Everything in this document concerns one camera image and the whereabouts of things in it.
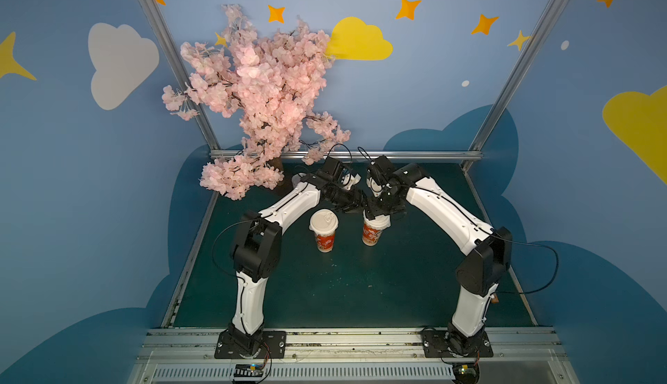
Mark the aluminium frame left post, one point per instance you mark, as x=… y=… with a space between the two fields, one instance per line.
x=153 y=14

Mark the aluminium frame right post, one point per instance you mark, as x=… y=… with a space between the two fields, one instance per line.
x=548 y=19

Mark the small green circuit board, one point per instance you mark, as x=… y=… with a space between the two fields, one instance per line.
x=253 y=372

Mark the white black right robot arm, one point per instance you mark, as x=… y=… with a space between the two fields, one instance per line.
x=487 y=251

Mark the aluminium frame post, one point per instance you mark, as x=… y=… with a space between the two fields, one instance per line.
x=153 y=14
x=548 y=19

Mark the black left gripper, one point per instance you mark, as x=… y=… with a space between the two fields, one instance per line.
x=352 y=202

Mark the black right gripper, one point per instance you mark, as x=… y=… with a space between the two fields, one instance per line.
x=375 y=210

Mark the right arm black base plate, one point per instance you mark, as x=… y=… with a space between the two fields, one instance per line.
x=449 y=342

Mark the aluminium front rail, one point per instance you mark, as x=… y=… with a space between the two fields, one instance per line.
x=356 y=355

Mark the small silver tin can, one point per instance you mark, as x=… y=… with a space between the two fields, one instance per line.
x=297 y=178

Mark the aluminium frame back bar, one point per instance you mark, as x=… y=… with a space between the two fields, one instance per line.
x=397 y=156

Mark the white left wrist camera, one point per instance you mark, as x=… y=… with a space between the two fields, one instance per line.
x=349 y=181

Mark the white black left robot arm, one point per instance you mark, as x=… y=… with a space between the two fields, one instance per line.
x=256 y=249

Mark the red paper cup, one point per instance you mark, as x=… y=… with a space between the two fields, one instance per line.
x=370 y=237
x=325 y=243

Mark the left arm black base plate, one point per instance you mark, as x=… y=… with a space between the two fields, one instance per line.
x=264 y=344

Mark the pink cherry blossom tree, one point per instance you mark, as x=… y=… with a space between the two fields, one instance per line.
x=273 y=82

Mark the white lid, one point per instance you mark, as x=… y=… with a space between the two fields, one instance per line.
x=324 y=223
x=379 y=222

